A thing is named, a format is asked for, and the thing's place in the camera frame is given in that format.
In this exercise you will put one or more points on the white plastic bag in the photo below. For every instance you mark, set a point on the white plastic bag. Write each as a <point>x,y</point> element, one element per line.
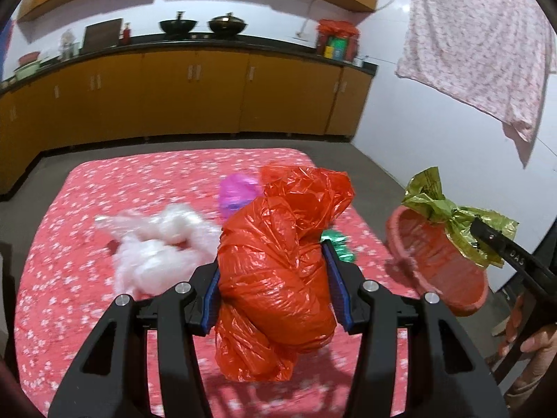
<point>155,252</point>

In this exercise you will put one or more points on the dark cutting board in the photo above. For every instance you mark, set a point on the dark cutting board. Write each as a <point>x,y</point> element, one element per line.
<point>101,36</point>

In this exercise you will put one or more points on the person's hand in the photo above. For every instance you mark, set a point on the person's hand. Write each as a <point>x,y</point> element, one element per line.
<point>541,345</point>

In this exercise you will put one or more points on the pink floral hanging cloth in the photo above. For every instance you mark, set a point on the pink floral hanging cloth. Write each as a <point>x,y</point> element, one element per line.
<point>493,55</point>

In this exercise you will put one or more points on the red bottle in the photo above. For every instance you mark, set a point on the red bottle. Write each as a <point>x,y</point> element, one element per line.
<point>126,35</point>

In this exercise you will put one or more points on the red bag with containers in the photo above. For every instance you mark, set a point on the red bag with containers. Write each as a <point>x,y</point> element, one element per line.
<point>337,40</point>

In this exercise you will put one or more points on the black wok left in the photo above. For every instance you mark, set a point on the black wok left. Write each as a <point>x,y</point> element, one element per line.
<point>178,28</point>

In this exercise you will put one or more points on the purple plastic bag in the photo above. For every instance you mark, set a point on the purple plastic bag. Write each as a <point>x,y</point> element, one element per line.
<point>236,191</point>

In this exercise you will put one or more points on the lower kitchen cabinets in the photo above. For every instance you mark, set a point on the lower kitchen cabinets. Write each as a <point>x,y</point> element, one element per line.
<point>178,89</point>

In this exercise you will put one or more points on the stacked bowls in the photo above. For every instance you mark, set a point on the stacked bowls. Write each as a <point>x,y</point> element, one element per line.
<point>29,64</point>

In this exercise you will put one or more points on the glass jar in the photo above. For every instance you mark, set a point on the glass jar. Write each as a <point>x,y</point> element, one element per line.
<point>69,46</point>

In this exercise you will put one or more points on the red plastic basket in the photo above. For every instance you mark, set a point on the red plastic basket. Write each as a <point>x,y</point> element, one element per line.
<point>423,258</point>

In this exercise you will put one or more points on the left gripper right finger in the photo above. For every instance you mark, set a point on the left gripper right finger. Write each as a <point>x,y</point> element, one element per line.
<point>446,375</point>

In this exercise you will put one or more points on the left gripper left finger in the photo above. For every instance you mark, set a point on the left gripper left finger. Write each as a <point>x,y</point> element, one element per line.
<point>108,376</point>

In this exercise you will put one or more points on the large red plastic bag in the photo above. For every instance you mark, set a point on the large red plastic bag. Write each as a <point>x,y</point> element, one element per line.
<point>273,276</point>

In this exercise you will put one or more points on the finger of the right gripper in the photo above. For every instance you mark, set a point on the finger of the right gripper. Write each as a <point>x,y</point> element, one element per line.
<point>539,280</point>

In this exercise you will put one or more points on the olive green plastic bag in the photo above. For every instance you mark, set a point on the olive green plastic bag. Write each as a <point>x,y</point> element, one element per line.
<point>424,194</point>

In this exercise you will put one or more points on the black wok with lid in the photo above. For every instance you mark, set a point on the black wok with lid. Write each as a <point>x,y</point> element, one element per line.
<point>227,26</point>

